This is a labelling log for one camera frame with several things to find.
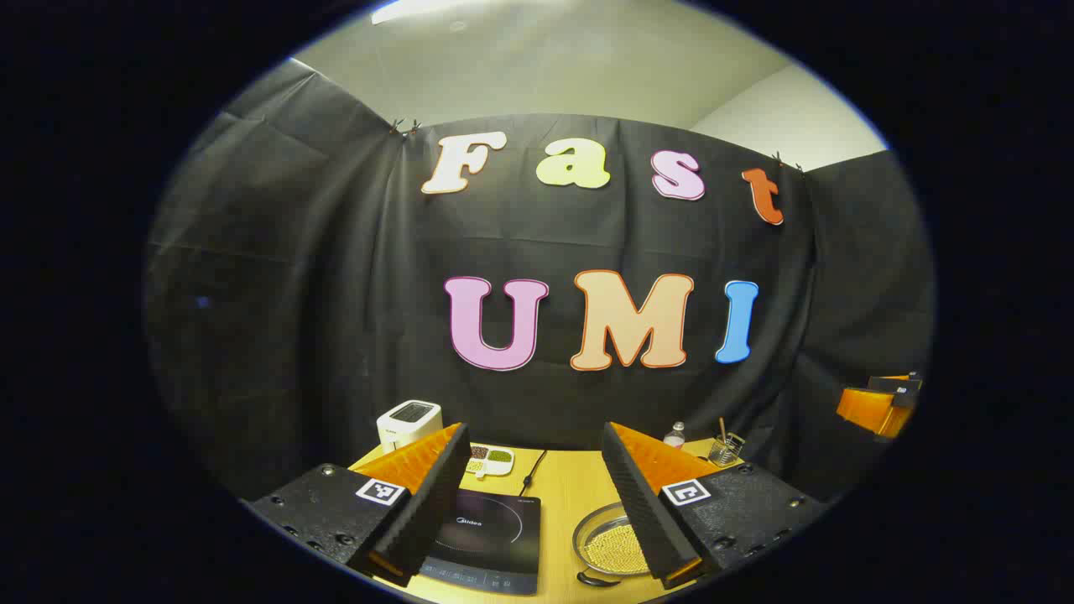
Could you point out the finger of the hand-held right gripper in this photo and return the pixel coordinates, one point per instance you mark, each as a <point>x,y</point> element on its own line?
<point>868,411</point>

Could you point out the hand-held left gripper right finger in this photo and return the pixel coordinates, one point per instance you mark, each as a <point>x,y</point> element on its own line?
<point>638,503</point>

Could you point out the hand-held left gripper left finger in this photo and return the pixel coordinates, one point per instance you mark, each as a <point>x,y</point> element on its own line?
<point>436,503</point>

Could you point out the black induction cooktop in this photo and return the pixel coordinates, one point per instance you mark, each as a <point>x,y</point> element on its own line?
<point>499,545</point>

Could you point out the white divided dish of beans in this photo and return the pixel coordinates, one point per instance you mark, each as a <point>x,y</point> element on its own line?
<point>495,459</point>

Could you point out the clear plastic bottle pink label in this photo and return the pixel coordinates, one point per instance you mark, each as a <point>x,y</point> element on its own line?
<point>675,436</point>

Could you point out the white toaster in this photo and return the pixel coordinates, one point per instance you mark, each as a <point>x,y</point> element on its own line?
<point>407,426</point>

